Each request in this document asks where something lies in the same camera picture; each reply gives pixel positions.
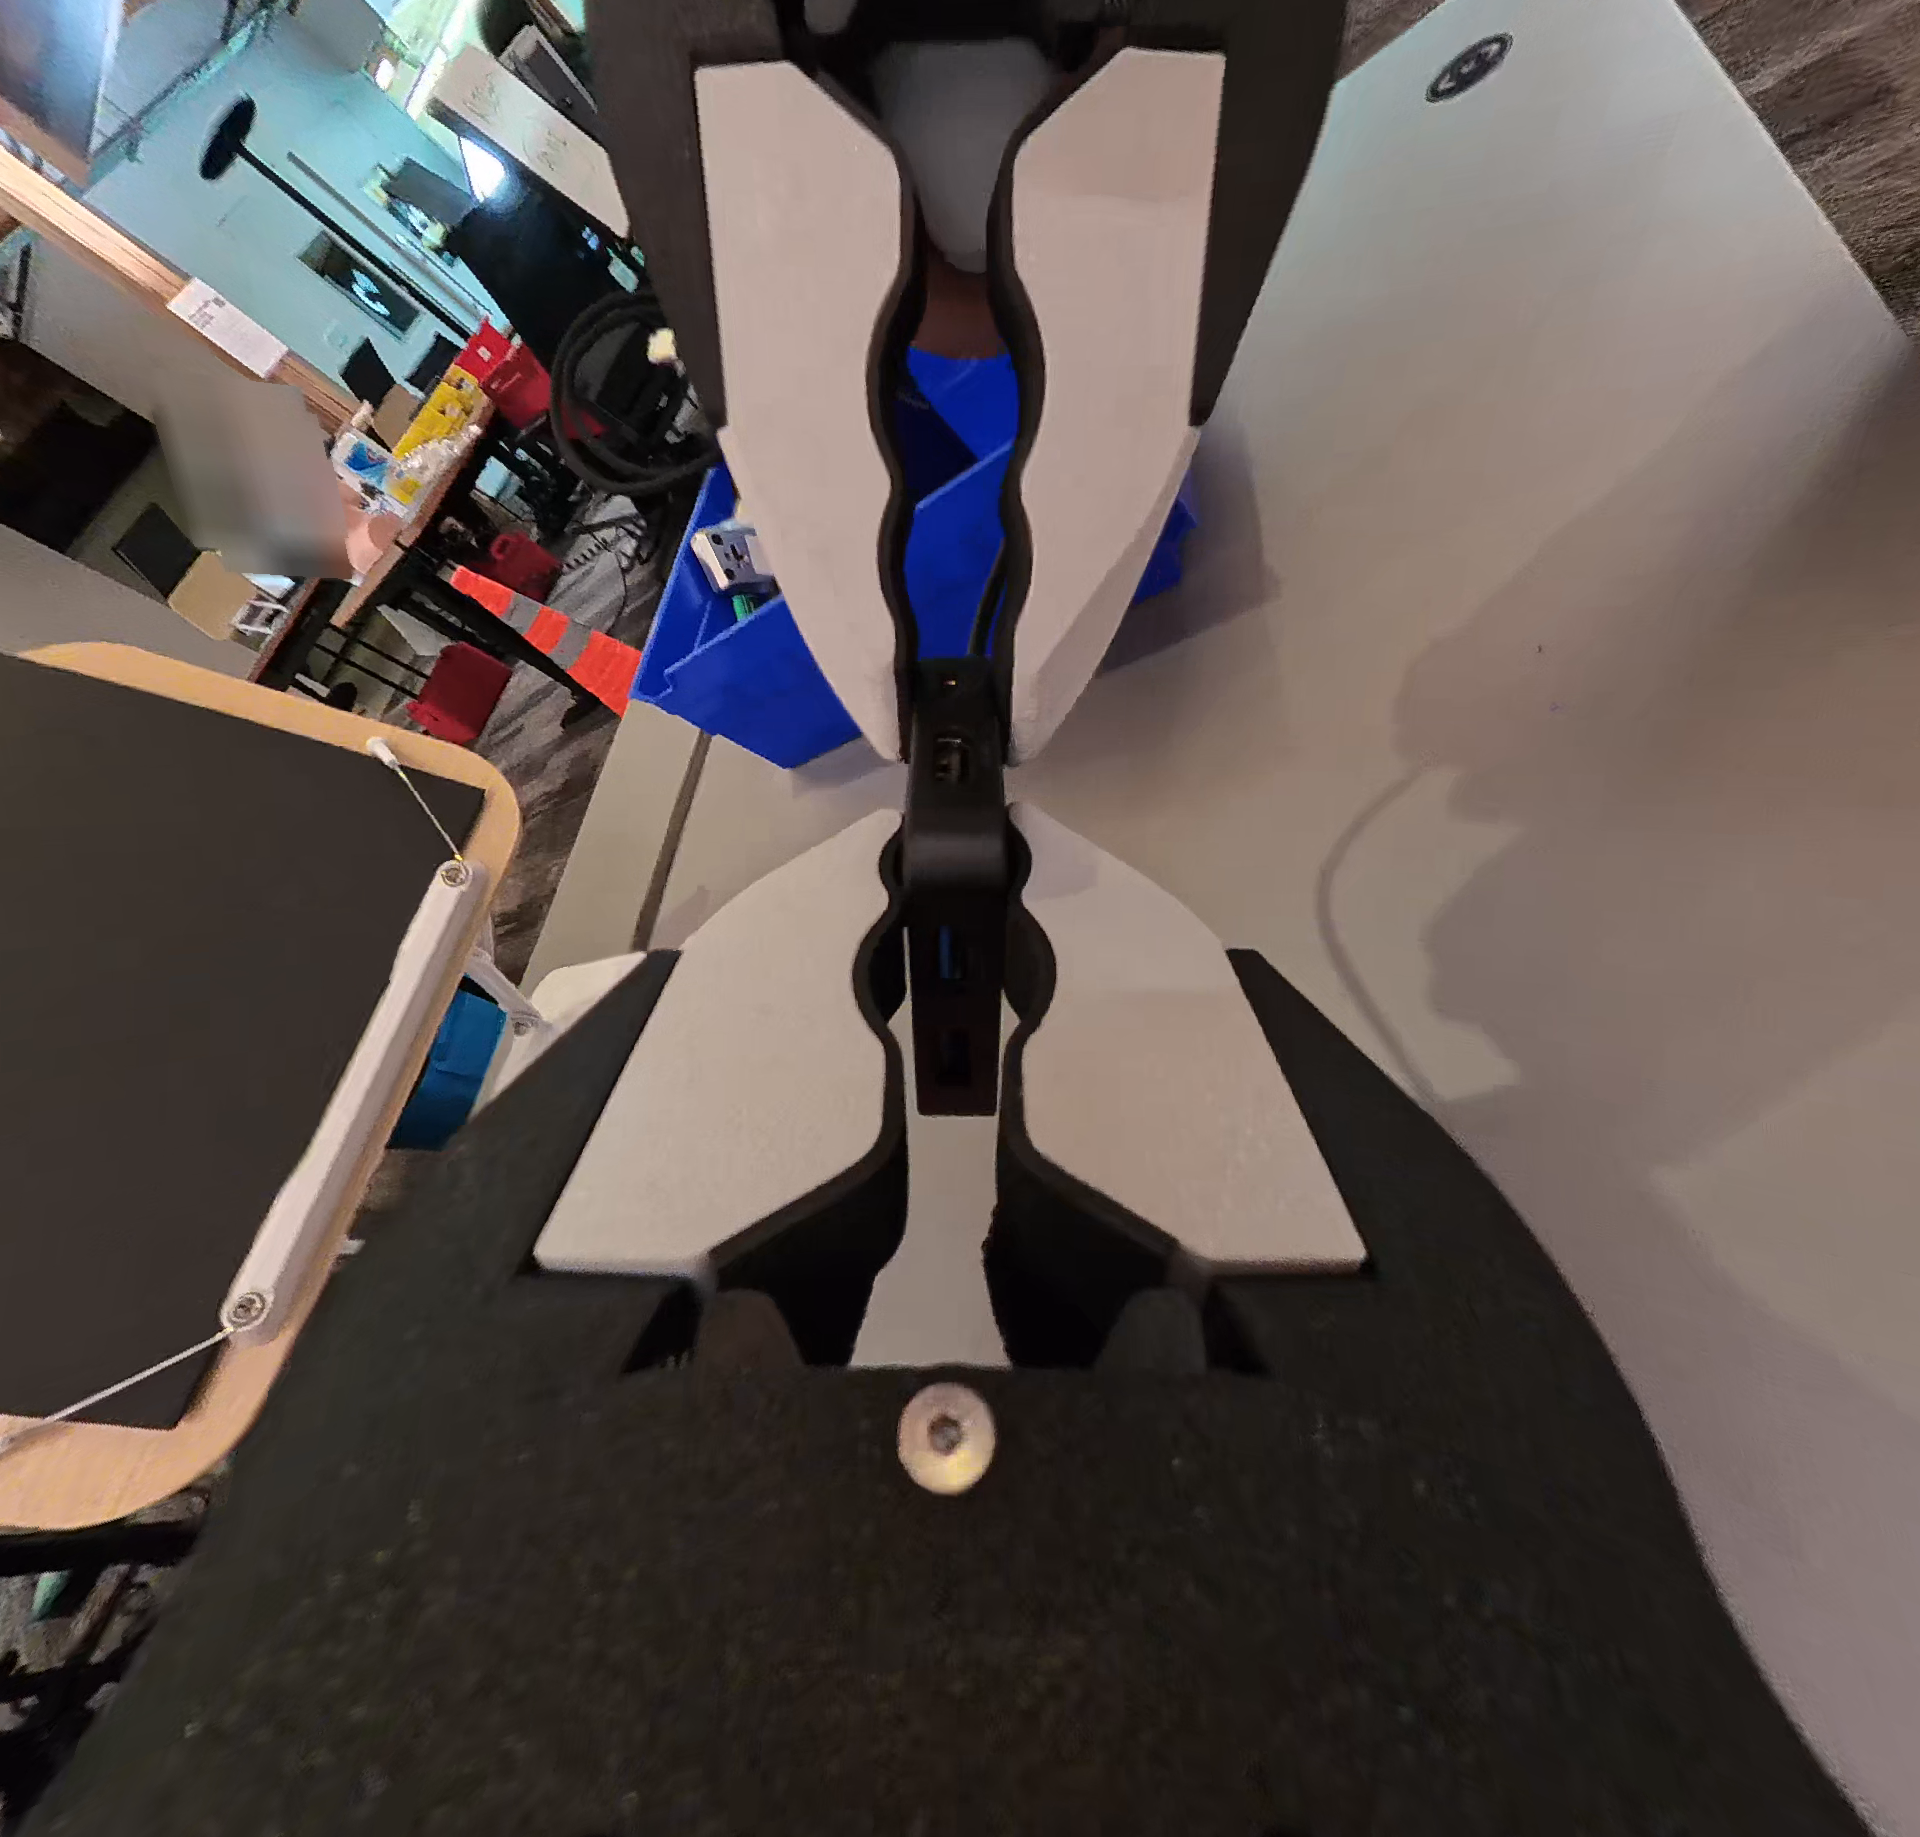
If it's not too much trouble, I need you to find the black usb hub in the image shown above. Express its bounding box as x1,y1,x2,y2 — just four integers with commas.
898,653,1028,1118

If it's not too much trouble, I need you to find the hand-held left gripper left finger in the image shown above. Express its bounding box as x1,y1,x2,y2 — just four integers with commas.
536,809,910,1353

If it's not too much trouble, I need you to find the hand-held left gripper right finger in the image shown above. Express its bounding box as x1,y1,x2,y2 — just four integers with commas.
997,809,1373,1353

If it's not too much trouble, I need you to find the yellow plastic bin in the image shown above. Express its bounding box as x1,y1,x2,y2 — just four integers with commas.
386,369,496,474

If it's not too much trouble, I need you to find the blue floor crate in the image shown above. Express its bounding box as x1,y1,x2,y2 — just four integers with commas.
390,983,519,1148

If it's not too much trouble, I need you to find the tablet stand with dark board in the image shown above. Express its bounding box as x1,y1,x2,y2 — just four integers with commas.
0,638,526,1539

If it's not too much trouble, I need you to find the blue plastic bin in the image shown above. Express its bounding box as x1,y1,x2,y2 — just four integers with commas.
637,353,1202,773

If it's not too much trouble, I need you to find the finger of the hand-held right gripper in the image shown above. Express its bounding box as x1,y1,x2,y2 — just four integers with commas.
697,54,923,766
1000,47,1225,766

